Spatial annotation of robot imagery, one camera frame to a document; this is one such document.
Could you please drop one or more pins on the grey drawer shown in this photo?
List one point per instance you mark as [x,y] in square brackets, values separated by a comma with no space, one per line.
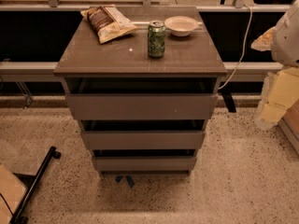
[144,160]
[144,134]
[148,98]

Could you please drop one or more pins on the cardboard box right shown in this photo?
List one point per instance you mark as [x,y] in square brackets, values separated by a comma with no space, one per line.
[290,125]

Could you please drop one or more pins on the grey top drawer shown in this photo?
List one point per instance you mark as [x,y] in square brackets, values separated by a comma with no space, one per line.
[148,98]

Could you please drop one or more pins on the cardboard box left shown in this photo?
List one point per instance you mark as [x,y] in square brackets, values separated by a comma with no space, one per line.
[12,190]

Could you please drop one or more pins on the chips bag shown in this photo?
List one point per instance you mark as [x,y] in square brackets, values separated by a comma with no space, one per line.
[108,22]

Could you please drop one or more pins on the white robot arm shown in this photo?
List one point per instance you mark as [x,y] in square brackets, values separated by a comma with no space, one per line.
[285,43]

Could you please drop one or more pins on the black stand leg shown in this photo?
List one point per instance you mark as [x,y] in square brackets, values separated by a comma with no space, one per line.
[31,182]

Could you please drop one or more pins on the metal rail frame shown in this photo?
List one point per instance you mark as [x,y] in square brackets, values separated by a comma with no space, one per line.
[25,69]

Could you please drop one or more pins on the cardboard box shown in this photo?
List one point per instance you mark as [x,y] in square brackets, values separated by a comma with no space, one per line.
[12,190]
[290,125]

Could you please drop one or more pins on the grey middle drawer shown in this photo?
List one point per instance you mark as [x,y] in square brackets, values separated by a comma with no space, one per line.
[144,134]

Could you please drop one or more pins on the grey bottom drawer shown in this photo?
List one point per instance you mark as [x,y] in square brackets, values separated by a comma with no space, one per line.
[144,160]

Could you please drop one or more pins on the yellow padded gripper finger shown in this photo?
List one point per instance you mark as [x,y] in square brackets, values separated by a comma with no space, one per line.
[280,91]
[264,41]

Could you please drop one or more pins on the green soda can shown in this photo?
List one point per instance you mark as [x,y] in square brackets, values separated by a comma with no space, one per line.
[156,39]

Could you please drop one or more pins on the grey drawer cabinet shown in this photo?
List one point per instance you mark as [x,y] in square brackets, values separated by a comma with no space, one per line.
[191,56]

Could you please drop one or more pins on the white bowl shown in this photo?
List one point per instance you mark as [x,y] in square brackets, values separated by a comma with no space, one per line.
[180,25]

